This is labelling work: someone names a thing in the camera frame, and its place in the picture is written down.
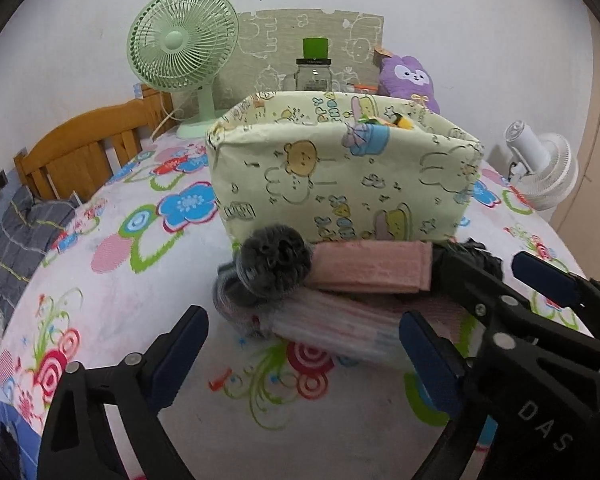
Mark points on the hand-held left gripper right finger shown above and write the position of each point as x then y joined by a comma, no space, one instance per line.
430,365

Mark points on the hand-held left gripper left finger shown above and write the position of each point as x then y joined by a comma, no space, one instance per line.
180,355

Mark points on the wooden chair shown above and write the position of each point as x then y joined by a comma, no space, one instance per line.
80,155

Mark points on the small jar orange lid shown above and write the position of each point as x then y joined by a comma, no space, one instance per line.
364,88

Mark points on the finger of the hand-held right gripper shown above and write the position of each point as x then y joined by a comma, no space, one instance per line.
545,280
480,300

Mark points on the yellow cartoon fabric storage box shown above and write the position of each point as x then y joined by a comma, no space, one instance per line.
330,175

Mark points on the clear bag of face masks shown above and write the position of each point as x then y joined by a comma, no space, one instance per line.
330,327

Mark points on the green plastic cup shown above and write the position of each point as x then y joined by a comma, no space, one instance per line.
315,47

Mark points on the black mesh scrunchie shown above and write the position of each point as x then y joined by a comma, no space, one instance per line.
275,260

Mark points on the white standing fan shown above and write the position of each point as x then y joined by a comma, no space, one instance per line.
550,170

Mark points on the glass jar mug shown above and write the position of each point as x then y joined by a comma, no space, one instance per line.
312,77

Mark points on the grey plaid bedding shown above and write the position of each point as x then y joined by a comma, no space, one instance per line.
25,240

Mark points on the green desk fan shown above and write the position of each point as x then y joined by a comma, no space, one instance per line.
180,40

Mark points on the black plastic bag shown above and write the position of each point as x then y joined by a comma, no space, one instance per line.
491,264

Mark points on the green printed board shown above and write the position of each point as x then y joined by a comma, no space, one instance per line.
280,45

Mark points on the yellow cartoon tissue pack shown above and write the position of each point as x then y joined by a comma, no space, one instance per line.
405,121

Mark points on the purple plush bunny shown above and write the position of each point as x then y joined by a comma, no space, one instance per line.
410,77

